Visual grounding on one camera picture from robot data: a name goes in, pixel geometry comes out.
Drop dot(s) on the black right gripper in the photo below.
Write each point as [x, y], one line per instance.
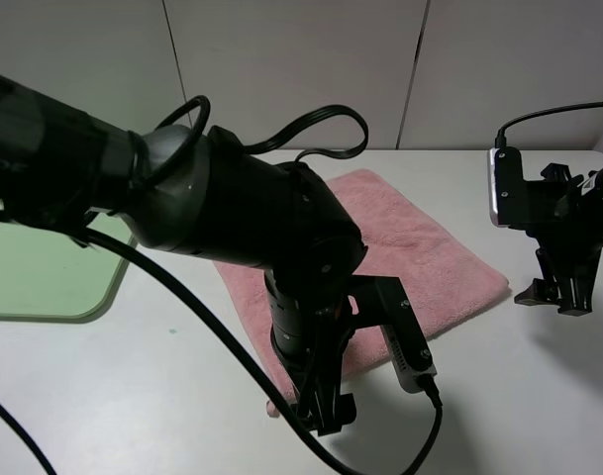
[568, 226]

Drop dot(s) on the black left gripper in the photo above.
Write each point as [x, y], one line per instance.
[309, 342]

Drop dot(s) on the pink terry towel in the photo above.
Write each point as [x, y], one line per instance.
[446, 282]

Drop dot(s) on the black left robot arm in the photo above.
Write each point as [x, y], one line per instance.
[194, 189]

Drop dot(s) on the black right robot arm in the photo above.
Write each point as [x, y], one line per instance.
[567, 223]

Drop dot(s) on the green plastic tray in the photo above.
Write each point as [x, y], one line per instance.
[47, 278]

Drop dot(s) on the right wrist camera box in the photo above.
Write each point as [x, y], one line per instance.
[508, 191]

